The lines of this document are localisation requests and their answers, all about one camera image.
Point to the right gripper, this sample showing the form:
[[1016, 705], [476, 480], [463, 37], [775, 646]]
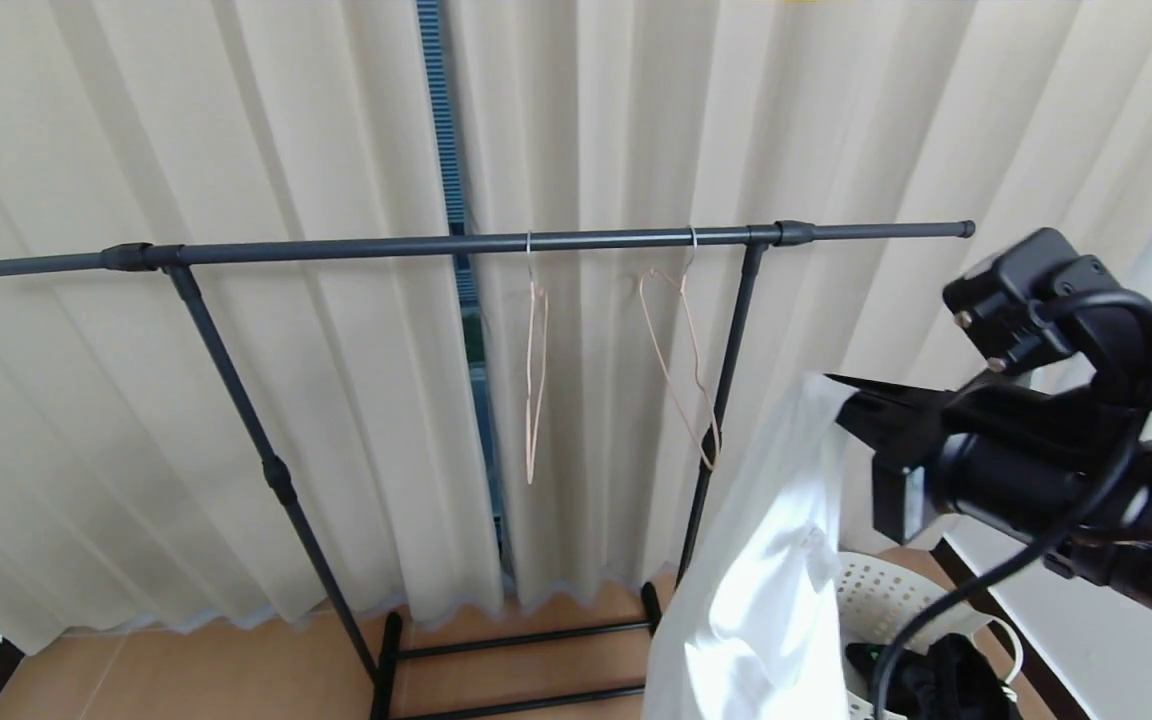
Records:
[[1016, 470]]

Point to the white shirt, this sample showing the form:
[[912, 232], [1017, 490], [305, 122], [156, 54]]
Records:
[[756, 580]]

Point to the pink clothes hanger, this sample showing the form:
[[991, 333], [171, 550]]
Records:
[[696, 390], [533, 400]]

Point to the white laundry basket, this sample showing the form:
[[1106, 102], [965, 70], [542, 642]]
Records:
[[881, 595]]

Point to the black clothes rack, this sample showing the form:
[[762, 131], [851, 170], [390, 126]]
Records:
[[436, 243]]

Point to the black garment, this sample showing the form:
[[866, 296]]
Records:
[[956, 680]]

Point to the beige curtain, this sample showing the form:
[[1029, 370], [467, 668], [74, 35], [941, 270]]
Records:
[[836, 120], [136, 450]]

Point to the window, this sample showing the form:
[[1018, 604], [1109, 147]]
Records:
[[453, 150]]

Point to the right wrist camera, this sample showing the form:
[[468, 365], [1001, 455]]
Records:
[[1016, 300]]

